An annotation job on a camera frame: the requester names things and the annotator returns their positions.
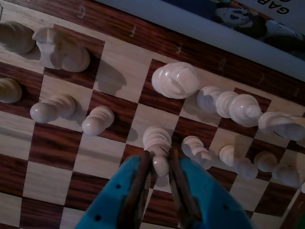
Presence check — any turquoise gripper finger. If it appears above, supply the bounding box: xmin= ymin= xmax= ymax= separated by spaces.
xmin=168 ymin=148 xmax=254 ymax=229
xmin=75 ymin=150 xmax=153 ymax=229

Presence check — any wooden folding chess board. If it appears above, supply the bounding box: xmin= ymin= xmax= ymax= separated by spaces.
xmin=0 ymin=0 xmax=305 ymax=229

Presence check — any white wooden pawn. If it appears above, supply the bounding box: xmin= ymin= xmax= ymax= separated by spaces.
xmin=254 ymin=151 xmax=301 ymax=188
xmin=0 ymin=77 xmax=23 ymax=104
xmin=150 ymin=176 xmax=172 ymax=193
xmin=81 ymin=105 xmax=115 ymax=136
xmin=219 ymin=144 xmax=259 ymax=181
xmin=30 ymin=94 xmax=76 ymax=124
xmin=181 ymin=135 xmax=219 ymax=170

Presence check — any white wooden queen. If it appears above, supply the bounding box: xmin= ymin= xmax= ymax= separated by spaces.
xmin=196 ymin=85 xmax=263 ymax=127

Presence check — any white wooden king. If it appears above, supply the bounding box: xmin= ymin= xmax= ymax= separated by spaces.
xmin=151 ymin=62 xmax=202 ymax=100

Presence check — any white wooden knight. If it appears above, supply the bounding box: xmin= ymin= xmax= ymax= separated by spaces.
xmin=32 ymin=27 xmax=91 ymax=73

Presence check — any white wooden rook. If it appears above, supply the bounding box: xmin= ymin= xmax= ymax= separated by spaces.
xmin=0 ymin=21 xmax=36 ymax=54

